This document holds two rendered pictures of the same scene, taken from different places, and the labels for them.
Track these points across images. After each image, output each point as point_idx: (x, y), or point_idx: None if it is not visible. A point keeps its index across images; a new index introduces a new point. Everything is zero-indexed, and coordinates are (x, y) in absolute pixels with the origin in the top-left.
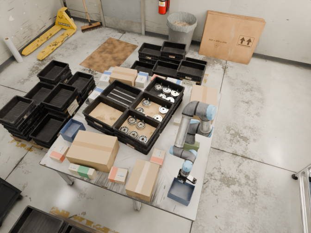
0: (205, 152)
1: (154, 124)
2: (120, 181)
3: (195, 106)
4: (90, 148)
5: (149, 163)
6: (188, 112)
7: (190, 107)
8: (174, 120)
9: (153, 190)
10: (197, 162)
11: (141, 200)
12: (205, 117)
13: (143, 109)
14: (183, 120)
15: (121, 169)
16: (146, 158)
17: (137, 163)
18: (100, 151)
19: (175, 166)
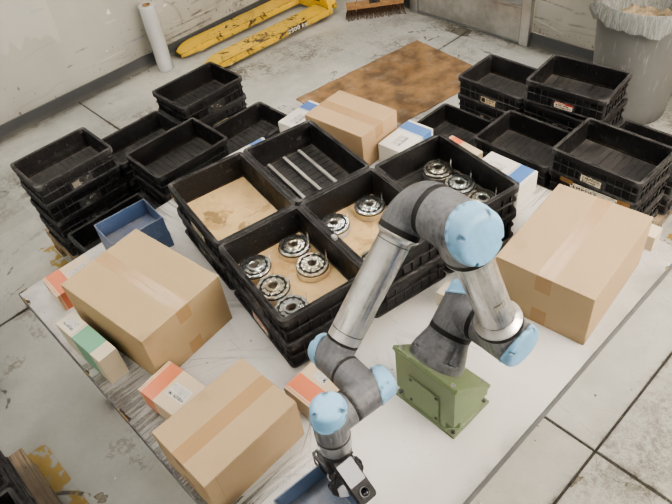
0: (503, 431)
1: (352, 273)
2: (166, 412)
3: (419, 195)
4: (131, 285)
5: (265, 386)
6: (394, 217)
7: (403, 198)
8: (439, 289)
9: (252, 485)
10: (456, 454)
11: (199, 501)
12: (444, 247)
13: (346, 223)
14: (376, 245)
15: (189, 380)
16: (289, 378)
17: (232, 372)
18: (149, 300)
19: (367, 437)
